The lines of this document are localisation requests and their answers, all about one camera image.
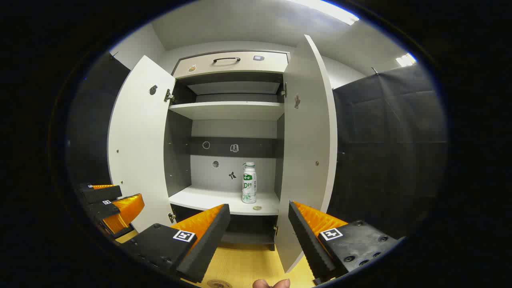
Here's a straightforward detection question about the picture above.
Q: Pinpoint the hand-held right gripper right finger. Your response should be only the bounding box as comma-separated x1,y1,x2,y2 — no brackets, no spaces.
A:
288,201,400,285

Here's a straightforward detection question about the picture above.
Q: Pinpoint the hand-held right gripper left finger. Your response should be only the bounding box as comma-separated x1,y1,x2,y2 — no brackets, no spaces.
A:
120,203,231,284

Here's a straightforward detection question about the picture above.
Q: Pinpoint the white cabinet door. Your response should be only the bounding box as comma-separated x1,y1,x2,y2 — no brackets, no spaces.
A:
107,55,176,233
274,34,338,273

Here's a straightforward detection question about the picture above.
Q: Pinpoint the white bottle with green label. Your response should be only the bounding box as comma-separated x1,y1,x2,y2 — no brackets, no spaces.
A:
242,162,257,204

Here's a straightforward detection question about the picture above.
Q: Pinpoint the white cabinet shelf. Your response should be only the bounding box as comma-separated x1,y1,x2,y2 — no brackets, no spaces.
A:
169,101,285,121
169,185,280,216

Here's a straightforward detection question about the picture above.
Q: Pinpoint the grey cabinet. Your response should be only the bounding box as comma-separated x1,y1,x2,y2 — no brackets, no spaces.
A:
162,50,290,252

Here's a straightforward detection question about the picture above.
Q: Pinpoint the beige cabinet drawer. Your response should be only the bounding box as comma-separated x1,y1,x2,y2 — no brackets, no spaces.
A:
172,51,289,79

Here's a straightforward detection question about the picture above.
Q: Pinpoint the small ceiling light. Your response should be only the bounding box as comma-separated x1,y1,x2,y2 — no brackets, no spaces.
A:
395,53,417,67

